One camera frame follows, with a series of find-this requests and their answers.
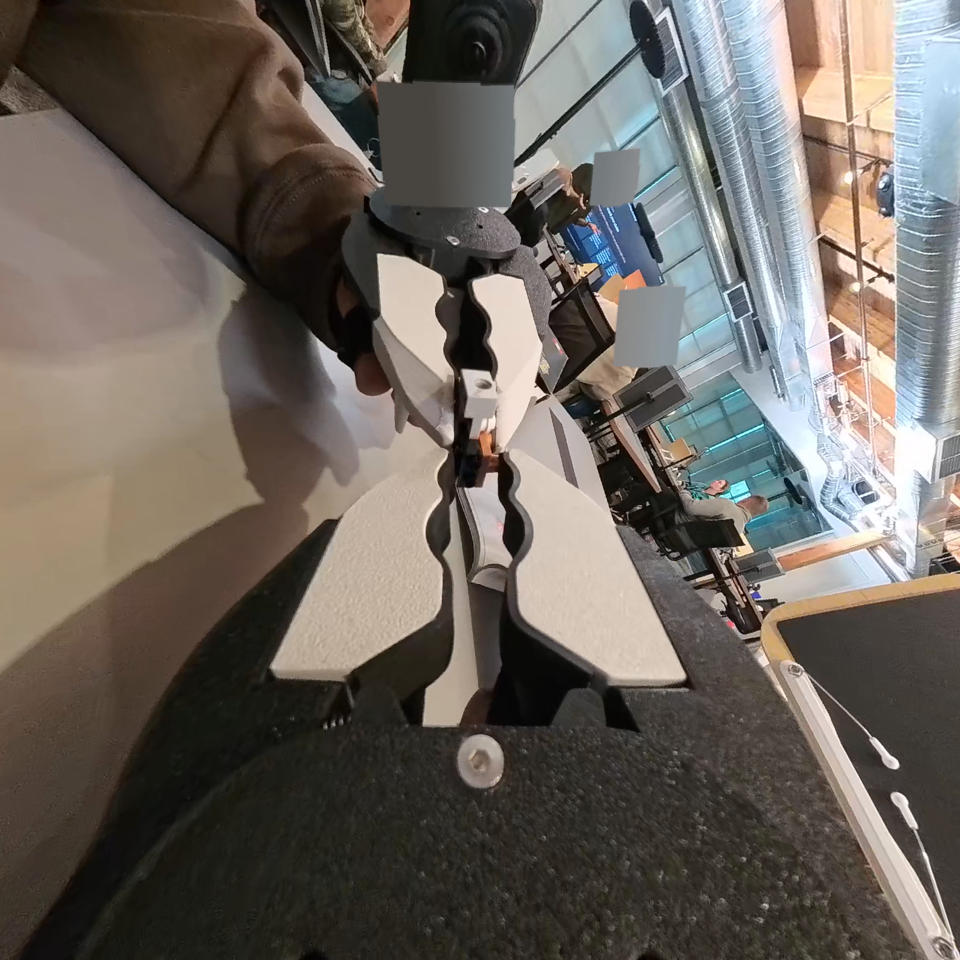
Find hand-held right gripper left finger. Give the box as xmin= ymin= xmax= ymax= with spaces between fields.
xmin=268 ymin=450 xmax=459 ymax=685

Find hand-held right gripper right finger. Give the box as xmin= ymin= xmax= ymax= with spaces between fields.
xmin=501 ymin=450 xmax=691 ymax=690

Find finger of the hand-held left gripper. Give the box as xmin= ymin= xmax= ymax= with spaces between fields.
xmin=471 ymin=272 xmax=546 ymax=445
xmin=372 ymin=253 xmax=456 ymax=449

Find orange brick assembly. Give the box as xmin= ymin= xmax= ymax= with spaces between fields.
xmin=450 ymin=367 xmax=502 ymax=490

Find person's left forearm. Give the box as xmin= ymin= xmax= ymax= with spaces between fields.
xmin=0 ymin=0 xmax=384 ymax=354

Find grey desk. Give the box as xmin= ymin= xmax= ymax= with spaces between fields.
xmin=0 ymin=75 xmax=601 ymax=960

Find person's left hand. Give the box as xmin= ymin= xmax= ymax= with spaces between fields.
xmin=336 ymin=276 xmax=393 ymax=396

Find computer monitor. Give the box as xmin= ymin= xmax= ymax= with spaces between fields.
xmin=562 ymin=202 xmax=665 ymax=286

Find wood-edged black board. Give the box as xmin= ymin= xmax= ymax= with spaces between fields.
xmin=761 ymin=576 xmax=960 ymax=960

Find silver air duct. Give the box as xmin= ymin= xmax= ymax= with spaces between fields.
xmin=892 ymin=0 xmax=960 ymax=579
xmin=671 ymin=0 xmax=834 ymax=391

